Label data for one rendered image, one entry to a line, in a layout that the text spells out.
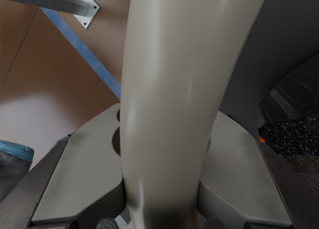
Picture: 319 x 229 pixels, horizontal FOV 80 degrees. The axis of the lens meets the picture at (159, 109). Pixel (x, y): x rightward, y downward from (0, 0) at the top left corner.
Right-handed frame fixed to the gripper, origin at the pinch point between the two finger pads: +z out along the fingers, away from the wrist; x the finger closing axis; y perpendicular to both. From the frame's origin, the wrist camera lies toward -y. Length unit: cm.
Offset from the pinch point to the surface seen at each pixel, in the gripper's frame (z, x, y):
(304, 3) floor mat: 102, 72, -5
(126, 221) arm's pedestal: 29, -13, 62
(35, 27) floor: 166, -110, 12
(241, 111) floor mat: 97, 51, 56
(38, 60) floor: 161, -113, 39
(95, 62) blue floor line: 141, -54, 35
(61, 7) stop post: 126, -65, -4
